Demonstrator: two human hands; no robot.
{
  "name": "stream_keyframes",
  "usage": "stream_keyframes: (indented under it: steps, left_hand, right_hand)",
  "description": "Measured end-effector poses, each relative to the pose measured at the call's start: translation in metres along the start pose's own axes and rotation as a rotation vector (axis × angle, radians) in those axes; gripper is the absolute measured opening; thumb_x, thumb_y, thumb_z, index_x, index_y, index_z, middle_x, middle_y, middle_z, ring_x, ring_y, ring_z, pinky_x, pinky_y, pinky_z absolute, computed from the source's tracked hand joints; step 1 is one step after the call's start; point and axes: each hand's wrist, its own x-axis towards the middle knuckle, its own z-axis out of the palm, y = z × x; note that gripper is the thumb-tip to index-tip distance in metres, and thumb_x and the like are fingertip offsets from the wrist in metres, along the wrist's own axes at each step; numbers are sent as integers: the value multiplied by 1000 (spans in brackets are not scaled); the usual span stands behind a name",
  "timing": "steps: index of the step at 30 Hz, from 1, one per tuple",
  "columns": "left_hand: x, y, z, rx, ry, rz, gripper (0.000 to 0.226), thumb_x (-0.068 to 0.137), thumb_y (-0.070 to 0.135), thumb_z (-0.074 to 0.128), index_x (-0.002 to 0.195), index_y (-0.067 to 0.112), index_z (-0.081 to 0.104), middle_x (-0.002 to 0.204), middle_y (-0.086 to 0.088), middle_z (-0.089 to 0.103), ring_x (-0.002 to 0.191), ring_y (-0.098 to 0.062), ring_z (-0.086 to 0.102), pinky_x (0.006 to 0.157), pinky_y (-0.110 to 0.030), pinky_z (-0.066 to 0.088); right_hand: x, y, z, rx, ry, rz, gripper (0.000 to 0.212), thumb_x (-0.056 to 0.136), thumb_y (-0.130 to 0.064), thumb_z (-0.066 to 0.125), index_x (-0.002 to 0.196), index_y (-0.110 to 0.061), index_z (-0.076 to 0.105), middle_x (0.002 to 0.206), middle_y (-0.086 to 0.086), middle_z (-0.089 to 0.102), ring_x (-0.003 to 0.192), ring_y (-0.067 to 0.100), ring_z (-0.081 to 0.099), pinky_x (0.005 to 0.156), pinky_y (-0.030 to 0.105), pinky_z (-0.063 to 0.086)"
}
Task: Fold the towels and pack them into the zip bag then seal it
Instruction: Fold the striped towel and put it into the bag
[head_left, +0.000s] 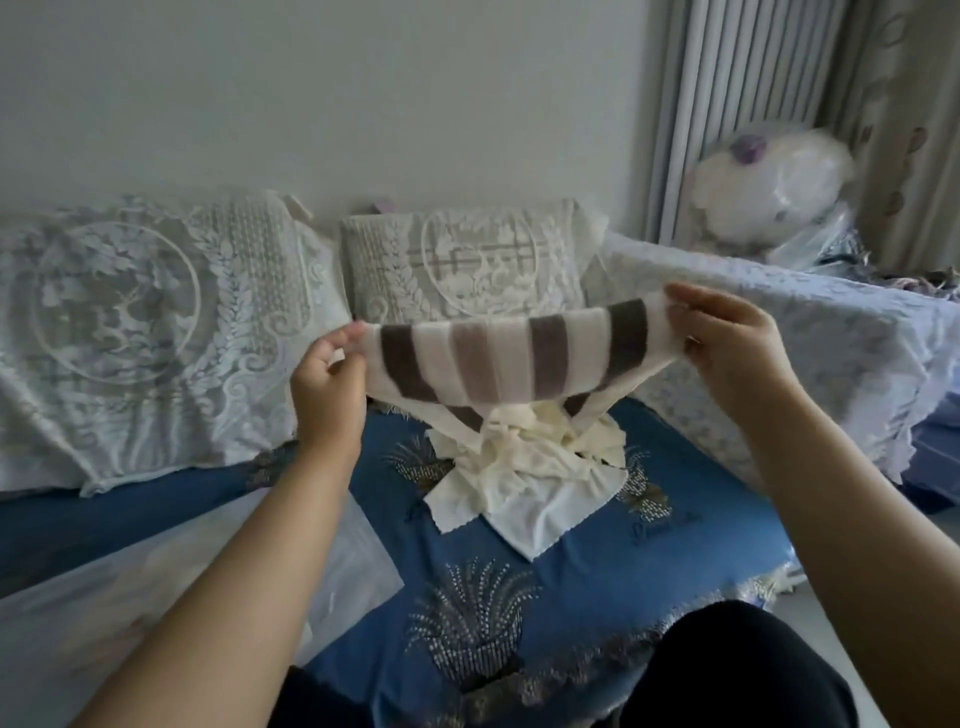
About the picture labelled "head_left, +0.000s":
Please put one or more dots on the white deer lace cover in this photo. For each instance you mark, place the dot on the white deer lace cover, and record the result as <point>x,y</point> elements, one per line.
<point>112,315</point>
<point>465,255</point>

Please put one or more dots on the person's left hand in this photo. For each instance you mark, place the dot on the person's left hand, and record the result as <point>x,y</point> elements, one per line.
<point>330,405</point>

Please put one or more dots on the person's right forearm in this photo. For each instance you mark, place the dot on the person's right forearm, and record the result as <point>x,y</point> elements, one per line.
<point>862,540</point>

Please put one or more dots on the beige patterned curtain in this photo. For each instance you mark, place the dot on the beige patterned curtain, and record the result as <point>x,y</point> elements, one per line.
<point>907,112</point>

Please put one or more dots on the translucent plastic zip bag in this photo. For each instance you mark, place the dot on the translucent plastic zip bag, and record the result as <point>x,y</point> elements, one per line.
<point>60,637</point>

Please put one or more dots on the cream brown-striped towel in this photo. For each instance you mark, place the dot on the cream brown-striped towel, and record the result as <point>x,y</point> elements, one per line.
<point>480,360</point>

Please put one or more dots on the person's left forearm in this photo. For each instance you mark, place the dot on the person's left forearm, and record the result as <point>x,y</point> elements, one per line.
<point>225,600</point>

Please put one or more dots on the person's black trousers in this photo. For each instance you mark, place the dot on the person's black trousers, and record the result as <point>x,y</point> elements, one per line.
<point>735,675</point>

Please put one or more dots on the white plastic-wrapped bundle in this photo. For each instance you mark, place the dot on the white plastic-wrapped bundle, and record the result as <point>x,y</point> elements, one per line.
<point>765,187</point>

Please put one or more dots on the dark blue fabric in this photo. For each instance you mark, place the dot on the dark blue fabric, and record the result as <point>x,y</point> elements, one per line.
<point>937,465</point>

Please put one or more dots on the person's right hand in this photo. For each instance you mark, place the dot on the person's right hand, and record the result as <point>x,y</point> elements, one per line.
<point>742,352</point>

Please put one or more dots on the blue embroidered seat cover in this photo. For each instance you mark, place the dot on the blue embroidered seat cover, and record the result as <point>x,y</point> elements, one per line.
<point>600,600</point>

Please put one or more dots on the clear crumpled plastic bag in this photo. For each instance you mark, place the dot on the clear crumpled plastic bag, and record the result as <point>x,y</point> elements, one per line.
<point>814,240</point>

